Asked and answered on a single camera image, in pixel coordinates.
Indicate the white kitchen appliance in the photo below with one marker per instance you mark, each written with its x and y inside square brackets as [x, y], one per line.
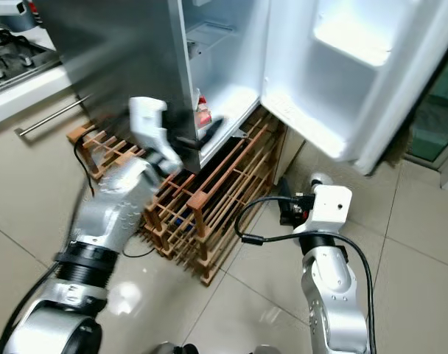
[9, 11]

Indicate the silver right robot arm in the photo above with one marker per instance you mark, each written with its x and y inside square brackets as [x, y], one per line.
[327, 295]

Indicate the dark glass door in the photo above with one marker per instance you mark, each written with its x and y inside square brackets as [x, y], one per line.
[438, 118]

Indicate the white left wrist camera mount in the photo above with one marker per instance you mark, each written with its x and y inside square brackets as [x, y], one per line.
[146, 118]

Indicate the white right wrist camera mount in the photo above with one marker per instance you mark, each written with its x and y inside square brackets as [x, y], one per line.
[331, 206]

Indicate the beige kitchen counter cabinet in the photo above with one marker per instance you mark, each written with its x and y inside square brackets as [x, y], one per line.
[25, 177]

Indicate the red bottle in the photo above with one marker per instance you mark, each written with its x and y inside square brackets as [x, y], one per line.
[34, 9]

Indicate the silver fridge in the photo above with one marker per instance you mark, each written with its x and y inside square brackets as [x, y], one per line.
[106, 51]

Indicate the white fridge door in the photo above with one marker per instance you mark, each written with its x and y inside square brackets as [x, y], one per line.
[364, 96]

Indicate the steel gas stove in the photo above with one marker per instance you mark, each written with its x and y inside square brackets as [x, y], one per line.
[14, 63]

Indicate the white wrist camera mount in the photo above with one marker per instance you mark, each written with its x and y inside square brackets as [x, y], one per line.
[331, 206]
[146, 118]

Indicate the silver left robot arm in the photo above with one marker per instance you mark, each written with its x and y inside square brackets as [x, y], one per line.
[121, 203]

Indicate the wooden wine rack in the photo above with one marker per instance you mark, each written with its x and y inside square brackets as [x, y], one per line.
[216, 206]

